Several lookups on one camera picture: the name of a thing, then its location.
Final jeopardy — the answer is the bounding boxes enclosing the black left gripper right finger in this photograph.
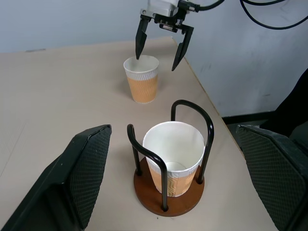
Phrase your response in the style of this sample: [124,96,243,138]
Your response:
[236,124,308,231]

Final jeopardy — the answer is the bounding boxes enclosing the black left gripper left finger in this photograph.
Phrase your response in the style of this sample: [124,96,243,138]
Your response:
[0,124,113,231]

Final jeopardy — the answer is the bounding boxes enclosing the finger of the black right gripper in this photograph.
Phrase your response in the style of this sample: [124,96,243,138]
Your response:
[135,14,152,60]
[171,23,195,72]

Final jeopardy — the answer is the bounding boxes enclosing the orange and white paper cup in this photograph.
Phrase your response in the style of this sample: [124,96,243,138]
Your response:
[123,55,160,104]
[142,121,205,198]

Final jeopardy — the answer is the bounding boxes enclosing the black baseboard strip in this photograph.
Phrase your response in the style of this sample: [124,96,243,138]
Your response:
[221,110,276,125]

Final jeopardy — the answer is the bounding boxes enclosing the black rounded object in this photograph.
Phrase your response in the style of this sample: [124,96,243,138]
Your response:
[261,68,308,145]

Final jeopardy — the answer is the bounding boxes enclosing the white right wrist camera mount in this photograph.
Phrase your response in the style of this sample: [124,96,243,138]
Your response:
[146,0,180,18]

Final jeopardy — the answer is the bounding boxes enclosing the black cable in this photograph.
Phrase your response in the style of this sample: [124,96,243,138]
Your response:
[240,0,308,30]
[178,0,225,13]

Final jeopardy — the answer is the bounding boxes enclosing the black wire cup holder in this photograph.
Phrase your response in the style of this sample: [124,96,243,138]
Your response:
[127,100,215,217]

